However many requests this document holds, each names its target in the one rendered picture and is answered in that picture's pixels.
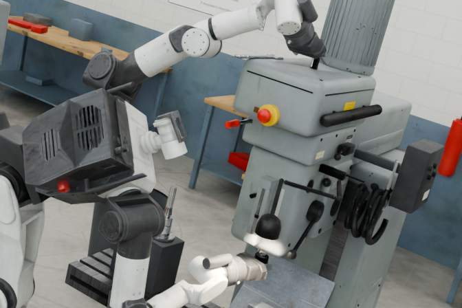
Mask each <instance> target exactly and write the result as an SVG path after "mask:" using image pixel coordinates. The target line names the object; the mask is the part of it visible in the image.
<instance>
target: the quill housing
mask: <svg viewBox="0 0 462 308"><path fill-rule="evenodd" d="M321 164H326V165H327V160H325V161H323V162H320V163H317V164H314V165H312V166H305V165H304V164H301V163H298V162H295V161H294V160H291V159H288V158H286V157H283V156H281V155H278V154H275V153H273V152H270V151H267V150H265V149H263V148H260V147H258V146H253V147H252V150H251V153H250V158H249V161H248V164H247V169H246V172H245V177H244V180H243V185H242V188H241V192H240V195H239V200H238V203H237V206H236V211H235V214H234V218H233V220H232V227H231V233H232V235H233V236H234V237H235V238H237V239H239V240H241V241H244V237H245V233H246V232H247V229H248V225H249V222H250V217H251V214H252V209H253V207H254V202H255V199H256V197H255V198H252V199H251V198H250V194H252V193H257V191H258V189H259V182H260V178H261V177H264V176H268V177H271V178H273V179H276V180H277V182H276V187H275V190H274V194H273V197H272V202H271V204H270V207H269V212H268V213H269V214H270V212H271V209H272V205H273V202H274V198H275V194H276V191H277V188H278V183H279V179H280V178H283V179H284V181H285V180H287V181H291V182H294V183H296V184H300V185H303V186H306V187H310V188H313V189H316V190H320V188H321V185H322V181H323V178H324V176H325V174H324V173H321V172H319V168H320V165H321ZM317 199H318V195H317V194H316V193H315V194H314V193H312V192H308V191H306V190H301V189H299V188H294V187H291V186H288V185H284V182H283V187H282V189H281V192H280V196H279V199H278V203H277V207H276V211H275V214H274V215H276V216H277V217H278V218H279V219H280V226H281V230H280V234H279V238H278V239H277V240H269V239H264V238H262V237H261V242H260V243H258V244H256V245H252V244H250V243H248V244H250V245H252V246H254V247H256V248H258V249H260V250H262V251H264V252H267V253H269V254H271V255H273V256H276V257H282V256H284V255H286V254H287V252H288V251H289V250H292V249H293V248H294V247H295V245H296V244H297V242H298V240H299V239H300V237H301V236H302V234H303V232H304V231H305V230H306V228H307V226H308V225H309V223H310V221H308V220H307V211H308V209H309V207H310V205H311V203H312V202H313V201H315V200H317ZM244 242H245V241H244ZM246 243H247V242H246Z"/></svg>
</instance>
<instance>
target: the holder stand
mask: <svg viewBox="0 0 462 308"><path fill-rule="evenodd" d="M152 238H153V240H152V245H151V254H150V259H149V264H148V273H147V278H146V287H145V291H146V292H148V293H149V294H151V295H153V294H156V293H158V292H162V291H164V290H166V289H169V288H170V287H172V286H173V285H174V284H175V279H176V275H177V270H178V267H179V262H180V259H181V256H182V251H183V248H184V243H185V242H184V241H183V240H181V239H180V238H178V237H176V236H175V235H174V234H173V233H172V232H170V234H169V236H160V235H159V236H154V237H152ZM117 249H118V243H116V244H115V247H114V251H113V256H112V260H111V266H110V268H111V269H113V270H115V264H116V255H117Z"/></svg>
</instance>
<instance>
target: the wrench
mask: <svg viewBox="0 0 462 308"><path fill-rule="evenodd" d="M234 57H237V58H273V59H276V60H283V59H284V58H283V57H277V56H275V55H274V54H266V55H247V54H235V55H234Z"/></svg>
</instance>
